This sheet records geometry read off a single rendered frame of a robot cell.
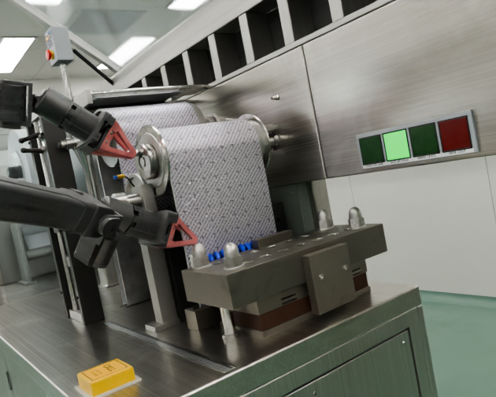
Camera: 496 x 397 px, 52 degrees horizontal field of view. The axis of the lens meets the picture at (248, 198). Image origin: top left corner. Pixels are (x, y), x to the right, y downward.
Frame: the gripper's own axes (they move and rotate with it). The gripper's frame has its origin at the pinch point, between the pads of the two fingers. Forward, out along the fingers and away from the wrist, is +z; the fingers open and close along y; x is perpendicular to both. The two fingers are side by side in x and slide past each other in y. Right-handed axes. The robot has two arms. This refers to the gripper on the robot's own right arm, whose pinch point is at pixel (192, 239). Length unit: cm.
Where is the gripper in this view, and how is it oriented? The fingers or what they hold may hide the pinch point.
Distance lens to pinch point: 103.1
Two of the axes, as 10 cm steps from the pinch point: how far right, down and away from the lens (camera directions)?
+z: 7.9, 3.2, 5.3
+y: 5.8, -0.7, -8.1
